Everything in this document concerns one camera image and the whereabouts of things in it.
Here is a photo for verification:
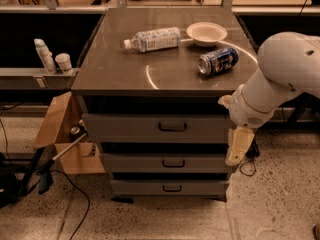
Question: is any white paper cup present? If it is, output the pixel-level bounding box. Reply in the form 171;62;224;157
55;53;72;74

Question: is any cardboard box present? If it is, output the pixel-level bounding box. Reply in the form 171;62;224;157
34;92;105;174

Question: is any grey drawer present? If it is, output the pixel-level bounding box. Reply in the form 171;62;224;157
83;113;232;144
110;180;229;196
100;153;238;174

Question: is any clear plastic water bottle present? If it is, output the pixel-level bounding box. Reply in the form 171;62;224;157
123;27;181;53

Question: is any blue soda can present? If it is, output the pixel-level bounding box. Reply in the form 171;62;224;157
198;48;239;76

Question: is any white bowl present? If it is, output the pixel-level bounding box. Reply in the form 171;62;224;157
186;22;227;47

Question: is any grey top drawer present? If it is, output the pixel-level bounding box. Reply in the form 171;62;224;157
83;113;232;144

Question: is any grey bottom drawer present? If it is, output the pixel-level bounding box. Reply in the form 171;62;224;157
110;180;229;196

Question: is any grey side shelf rail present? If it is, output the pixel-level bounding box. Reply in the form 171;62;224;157
0;68;78;90

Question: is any grey middle drawer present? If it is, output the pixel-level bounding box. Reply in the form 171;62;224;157
100;153;238;174

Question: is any black floor cable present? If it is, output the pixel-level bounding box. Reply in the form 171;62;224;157
49;169;92;240

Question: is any grey drawer cabinet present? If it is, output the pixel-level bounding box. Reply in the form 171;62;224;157
71;6;268;204

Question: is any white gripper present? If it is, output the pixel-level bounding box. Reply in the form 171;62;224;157
218;85;275;166

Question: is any metal rod tool blue handle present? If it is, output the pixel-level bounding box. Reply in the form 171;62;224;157
36;133;87;195

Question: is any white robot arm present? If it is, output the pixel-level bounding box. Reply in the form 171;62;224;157
218;32;320;166

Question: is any white spray bottle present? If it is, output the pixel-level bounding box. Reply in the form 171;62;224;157
34;38;57;75

